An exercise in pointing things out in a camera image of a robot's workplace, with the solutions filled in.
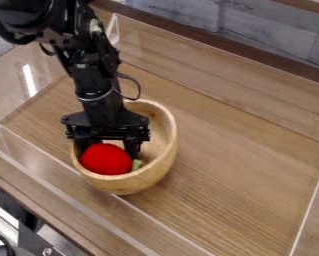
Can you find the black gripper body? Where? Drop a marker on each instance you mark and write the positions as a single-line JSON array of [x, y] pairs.
[[105, 120]]

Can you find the wooden bowl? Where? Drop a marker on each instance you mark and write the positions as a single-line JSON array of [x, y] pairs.
[[158, 153]]

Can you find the red plush fruit green stem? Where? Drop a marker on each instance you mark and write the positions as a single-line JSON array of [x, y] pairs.
[[107, 159]]

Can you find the black metal table bracket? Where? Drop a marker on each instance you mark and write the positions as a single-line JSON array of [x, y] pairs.
[[29, 244]]

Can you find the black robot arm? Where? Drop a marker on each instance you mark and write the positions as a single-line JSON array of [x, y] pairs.
[[69, 33]]

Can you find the clear acrylic tray wall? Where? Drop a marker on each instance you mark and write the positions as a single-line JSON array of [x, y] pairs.
[[99, 221]]

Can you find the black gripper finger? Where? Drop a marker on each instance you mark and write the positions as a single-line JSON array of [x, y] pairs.
[[132, 147], [79, 148]]

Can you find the clear acrylic corner bracket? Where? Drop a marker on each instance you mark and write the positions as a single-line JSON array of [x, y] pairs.
[[112, 30]]

